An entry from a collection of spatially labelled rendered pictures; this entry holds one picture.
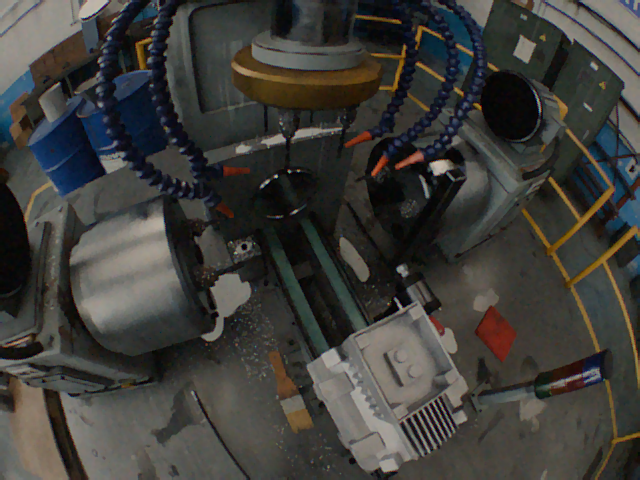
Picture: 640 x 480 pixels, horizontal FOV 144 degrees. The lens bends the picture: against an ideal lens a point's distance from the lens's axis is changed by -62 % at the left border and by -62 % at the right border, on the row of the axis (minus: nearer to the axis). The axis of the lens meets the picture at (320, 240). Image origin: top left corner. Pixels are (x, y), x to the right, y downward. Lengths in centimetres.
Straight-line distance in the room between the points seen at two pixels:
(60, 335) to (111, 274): 13
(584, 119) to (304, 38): 318
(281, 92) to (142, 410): 72
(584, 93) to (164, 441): 375
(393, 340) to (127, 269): 36
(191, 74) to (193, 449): 77
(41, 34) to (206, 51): 574
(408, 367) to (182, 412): 52
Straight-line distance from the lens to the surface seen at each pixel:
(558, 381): 59
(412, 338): 36
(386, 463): 39
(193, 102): 53
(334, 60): 28
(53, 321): 44
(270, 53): 28
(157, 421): 73
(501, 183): 66
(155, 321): 39
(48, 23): 605
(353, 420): 38
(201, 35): 49
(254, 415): 64
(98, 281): 40
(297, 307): 55
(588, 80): 334
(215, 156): 47
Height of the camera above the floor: 144
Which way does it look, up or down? 57 degrees down
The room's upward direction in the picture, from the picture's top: 11 degrees clockwise
